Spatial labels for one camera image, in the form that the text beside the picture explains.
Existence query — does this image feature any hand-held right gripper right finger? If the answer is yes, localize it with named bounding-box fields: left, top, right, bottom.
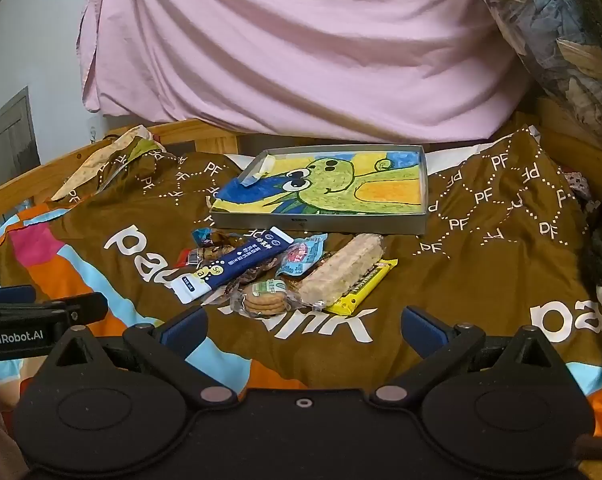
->
left=370, top=306, right=566, bottom=408

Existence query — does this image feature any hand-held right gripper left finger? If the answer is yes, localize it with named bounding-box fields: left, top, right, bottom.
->
left=38, top=305, right=238, bottom=408

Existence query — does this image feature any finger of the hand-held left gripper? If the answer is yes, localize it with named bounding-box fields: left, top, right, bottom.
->
left=0, top=285, right=36, bottom=305
left=0, top=292, right=108, bottom=328

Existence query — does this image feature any red-ended cookie packet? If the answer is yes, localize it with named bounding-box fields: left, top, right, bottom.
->
left=173, top=247, right=204, bottom=269

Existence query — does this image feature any yellow snack bar packet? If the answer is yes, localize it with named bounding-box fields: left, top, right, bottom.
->
left=325, top=258, right=398, bottom=316

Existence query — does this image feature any dark blue stick packet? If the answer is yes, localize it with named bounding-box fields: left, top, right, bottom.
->
left=171, top=226, right=294, bottom=305

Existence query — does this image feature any round biscuit packet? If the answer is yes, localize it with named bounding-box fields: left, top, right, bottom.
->
left=229, top=279, right=304, bottom=317

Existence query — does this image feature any blue-ended cookie packet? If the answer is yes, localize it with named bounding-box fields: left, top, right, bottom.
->
left=192, top=227, right=238, bottom=262

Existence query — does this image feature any clear rice cracker packet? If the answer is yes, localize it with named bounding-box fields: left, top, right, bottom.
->
left=296, top=233, right=386, bottom=309

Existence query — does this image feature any light blue snack packet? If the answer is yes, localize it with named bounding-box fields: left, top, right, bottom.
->
left=275, top=233, right=328, bottom=278

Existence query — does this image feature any grey metal tray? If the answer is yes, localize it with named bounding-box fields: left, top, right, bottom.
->
left=208, top=145, right=428, bottom=236

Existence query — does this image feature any brown printed blanket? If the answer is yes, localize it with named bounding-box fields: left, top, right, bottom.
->
left=0, top=125, right=602, bottom=461

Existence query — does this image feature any grey door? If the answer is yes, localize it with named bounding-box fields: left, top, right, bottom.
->
left=0, top=86, right=41, bottom=191

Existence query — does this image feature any pink bed sheet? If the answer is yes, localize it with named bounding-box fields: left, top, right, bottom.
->
left=76, top=0, right=532, bottom=143

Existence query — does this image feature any plastic bag of items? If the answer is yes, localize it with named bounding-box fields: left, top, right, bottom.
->
left=456, top=0, right=602, bottom=136

